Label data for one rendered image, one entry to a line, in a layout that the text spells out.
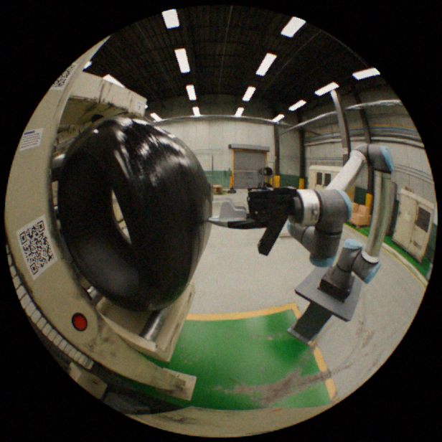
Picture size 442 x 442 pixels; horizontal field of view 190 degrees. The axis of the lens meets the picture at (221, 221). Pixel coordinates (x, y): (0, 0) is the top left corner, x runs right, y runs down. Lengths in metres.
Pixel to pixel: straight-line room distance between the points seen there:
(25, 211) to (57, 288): 0.13
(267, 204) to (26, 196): 0.45
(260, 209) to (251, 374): 1.21
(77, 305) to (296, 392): 1.38
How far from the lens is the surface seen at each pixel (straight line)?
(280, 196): 0.33
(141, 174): 0.21
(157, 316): 0.45
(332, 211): 0.37
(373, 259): 0.90
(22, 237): 0.27
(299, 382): 1.41
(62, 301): 0.31
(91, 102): 0.71
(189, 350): 1.37
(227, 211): 0.33
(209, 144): 11.51
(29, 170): 0.27
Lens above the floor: 1.27
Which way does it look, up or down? 19 degrees down
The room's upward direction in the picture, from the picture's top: straight up
